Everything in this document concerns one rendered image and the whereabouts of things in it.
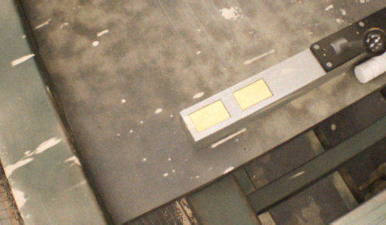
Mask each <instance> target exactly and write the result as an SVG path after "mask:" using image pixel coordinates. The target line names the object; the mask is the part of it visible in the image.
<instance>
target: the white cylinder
mask: <svg viewBox="0 0 386 225"><path fill-rule="evenodd" d="M384 71H386V52H385V53H384V54H383V55H380V56H378V57H373V58H372V59H369V60H368V61H366V62H363V63H361V64H359V65H358V66H356V68H355V75H356V77H357V79H358V80H359V82H361V83H364V84H365V83H366V82H367V81H369V80H371V79H373V78H375V77H376V76H378V75H379V74H381V73H383V72H384Z"/></svg>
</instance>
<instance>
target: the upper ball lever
mask: <svg viewBox="0 0 386 225"><path fill-rule="evenodd" d="M329 47H330V48H331V50H332V51H333V52H334V54H335V55H339V54H341V53H343V52H344V51H346V50H348V49H355V48H363V50H364V52H365V53H367V54H368V55H370V56H374V57H378V56H380V55H383V54H384V53H385V52H386V33H385V32H383V31H382V30H381V29H379V28H372V29H369V30H368V31H367V32H366V33H365V34H364V35H363V37H362V40H361V41H354V42H349V43H348V42H347V41H346V40H345V39H344V38H342V37H341V38H339V39H337V40H336V41H334V42H331V43H330V44H329Z"/></svg>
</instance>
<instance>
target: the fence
mask: <svg viewBox="0 0 386 225"><path fill-rule="evenodd" d="M371 58H373V56H370V55H368V54H367V53H363V54H362V55H360V56H357V57H355V58H354V59H352V60H350V61H348V62H347V63H345V64H343V65H341V66H339V67H338V68H336V69H334V70H332V71H331V72H329V73H325V72H324V70H323V67H322V66H321V65H320V64H319V63H318V61H317V60H316V58H315V57H314V54H313V53H312V52H311V51H310V50H309V48H307V49H306V50H304V51H302V52H300V53H298V54H296V55H294V56H292V57H291V58H289V59H286V60H284V61H282V62H279V63H278V64H276V65H274V66H272V67H270V68H269V69H267V70H264V71H263V72H261V73H258V74H256V75H254V76H252V77H250V78H248V79H246V80H245V81H243V82H241V83H239V84H236V85H234V86H233V87H230V88H228V89H227V90H225V91H221V92H220V93H218V94H216V95H213V96H211V97H209V98H208V99H206V100H205V101H203V102H200V103H198V104H196V105H193V106H191V107H189V108H187V109H185V110H183V111H180V112H179V113H180V124H181V125H182V127H184V129H185V131H186V133H187V135H188V137H189V139H190V141H191V143H192V144H193V146H194V148H195V150H199V149H200V148H204V147H205V146H207V145H210V144H212V143H213V142H215V141H218V139H220V138H222V137H225V136H227V135H228V134H231V133H232V132H234V131H236V130H238V129H240V128H242V127H244V126H246V124H248V123H251V122H252V121H254V120H257V119H258V118H260V117H263V116H265V115H267V114H268V113H271V112H273V111H274V110H276V109H277V108H279V107H281V106H283V105H285V104H287V103H289V102H291V101H293V100H295V99H297V98H299V97H300V96H302V95H304V94H306V93H308V92H310V91H312V90H314V89H315V88H318V87H319V86H321V85H323V84H325V83H327V82H328V81H330V80H333V79H334V78H335V77H338V76H340V75H341V74H343V73H345V72H347V71H348V70H350V69H352V68H353V67H355V66H358V65H359V64H360V63H363V62H364V61H367V60H369V59H371ZM261 79H263V81H264V83H265V84H266V86H267V87H268V88H269V90H270V92H271V93H272V96H270V97H269V98H266V99H264V100H262V101H261V102H258V104H256V105H254V106H252V107H250V108H248V109H245V110H243V111H242V110H241V107H240V106H239V104H238V103H237V101H236V99H235V97H234V96H233V93H235V92H236V91H239V90H241V89H243V88H246V87H248V86H249V85H251V84H254V83H256V82H258V81H260V80H261ZM218 101H221V102H222V103H223V105H224V107H225V109H226V110H227V112H228V113H229V115H230V117H229V118H227V120H224V121H223V122H221V123H218V124H216V125H214V126H212V127H210V128H208V129H206V130H204V131H202V132H199V133H198V131H197V130H196V129H195V126H194V124H193V123H192V121H191V119H190V117H189V116H190V115H191V114H192V113H194V112H196V111H198V110H200V109H203V108H205V107H206V106H208V105H211V104H213V103H214V102H218Z"/></svg>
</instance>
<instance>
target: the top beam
mask: <svg viewBox="0 0 386 225"><path fill-rule="evenodd" d="M0 160H1V163H2V167H3V170H4V171H5V175H6V176H7V178H8V180H9V184H10V187H11V189H12V192H13V196H14V198H15V200H16V204H17V207H18V210H19V211H20V215H21V216H22V217H23V221H24V224H25V225H115V224H114V222H113V219H112V217H111V215H110V213H109V210H108V208H107V207H106V204H105V202H104V200H103V199H102V196H101V194H100V192H99V190H98V187H97V185H96V183H95V180H94V178H93V176H92V174H91V172H90V170H89V169H88V166H87V163H86V162H85V160H84V157H83V155H82V152H81V150H80V148H79V145H78V143H77V139H76V138H75V136H74V135H73V132H72V130H71V128H70V125H69V124H68V121H67V119H66V116H65V114H64V112H63V108H62V106H61V104H60V102H59V100H58V97H57V95H56V93H55V90H54V88H53V86H52V82H51V79H50V77H49V75H48V71H47V70H46V67H45V64H44V62H43V60H42V58H41V55H40V52H39V49H38V47H37V44H36V42H35V40H34V37H33V34H32V31H31V29H30V27H29V25H28V21H27V18H26V17H25V14H24V12H23V7H22V6H21V4H20V0H0Z"/></svg>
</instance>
